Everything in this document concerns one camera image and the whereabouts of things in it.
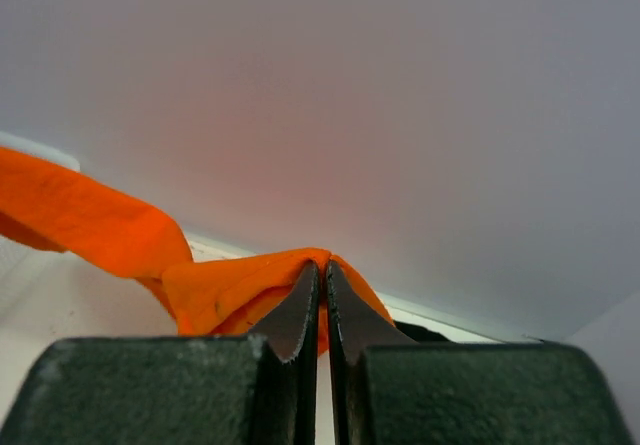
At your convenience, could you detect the folded black t shirt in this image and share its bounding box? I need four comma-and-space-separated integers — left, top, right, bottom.
394, 321, 450, 343

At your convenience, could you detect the white plastic mesh basket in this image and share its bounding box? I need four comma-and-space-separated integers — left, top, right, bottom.
0, 131, 81, 172

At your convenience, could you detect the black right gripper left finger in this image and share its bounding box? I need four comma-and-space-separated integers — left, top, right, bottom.
250, 261, 320, 444

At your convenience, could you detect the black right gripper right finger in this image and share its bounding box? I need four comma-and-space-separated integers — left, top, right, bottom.
325, 260, 415, 444

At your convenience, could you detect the orange t shirt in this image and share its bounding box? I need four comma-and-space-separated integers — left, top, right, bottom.
1, 148, 392, 336

